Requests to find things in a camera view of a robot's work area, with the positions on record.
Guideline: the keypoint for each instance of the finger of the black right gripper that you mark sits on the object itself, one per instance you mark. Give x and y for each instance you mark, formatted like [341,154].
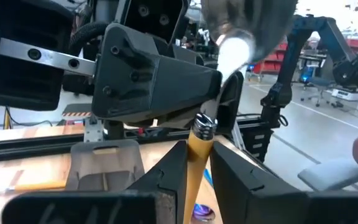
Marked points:
[157,81]
[233,102]

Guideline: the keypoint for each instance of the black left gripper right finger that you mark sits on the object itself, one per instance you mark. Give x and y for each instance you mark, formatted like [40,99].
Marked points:
[259,202]

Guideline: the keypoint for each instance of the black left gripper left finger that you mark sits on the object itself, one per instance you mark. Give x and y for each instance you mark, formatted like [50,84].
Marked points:
[154,205]

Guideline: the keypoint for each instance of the iridescent rainbow spoon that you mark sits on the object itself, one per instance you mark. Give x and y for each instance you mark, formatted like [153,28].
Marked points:
[202,213]

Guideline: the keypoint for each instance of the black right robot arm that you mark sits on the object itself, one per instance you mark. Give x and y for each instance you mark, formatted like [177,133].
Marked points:
[82,34]

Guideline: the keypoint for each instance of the black background robot arm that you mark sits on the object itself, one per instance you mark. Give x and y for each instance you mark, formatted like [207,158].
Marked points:
[286,71]

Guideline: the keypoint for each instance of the red shelving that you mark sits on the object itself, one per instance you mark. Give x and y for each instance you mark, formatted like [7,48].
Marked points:
[272,62]

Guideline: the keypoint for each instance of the hazard striped floor plate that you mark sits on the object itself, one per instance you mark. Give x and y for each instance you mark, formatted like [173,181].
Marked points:
[76,113]

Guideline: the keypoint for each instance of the grey plastic bin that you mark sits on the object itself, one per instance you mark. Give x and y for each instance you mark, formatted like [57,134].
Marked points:
[104,168]

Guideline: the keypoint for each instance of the grey chair armrest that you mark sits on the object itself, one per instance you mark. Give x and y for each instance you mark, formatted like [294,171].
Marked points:
[332,174]

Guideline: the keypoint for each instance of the blue office chair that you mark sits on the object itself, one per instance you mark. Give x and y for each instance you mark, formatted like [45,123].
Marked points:
[317,82]

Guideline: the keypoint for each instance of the black aluminium table frame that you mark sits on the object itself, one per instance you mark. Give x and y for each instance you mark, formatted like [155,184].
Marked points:
[26,146]

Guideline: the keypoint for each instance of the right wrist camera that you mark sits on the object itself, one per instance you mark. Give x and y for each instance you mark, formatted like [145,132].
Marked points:
[154,15]

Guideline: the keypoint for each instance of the grey metal bracket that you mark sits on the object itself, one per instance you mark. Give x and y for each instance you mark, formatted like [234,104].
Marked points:
[93,132]

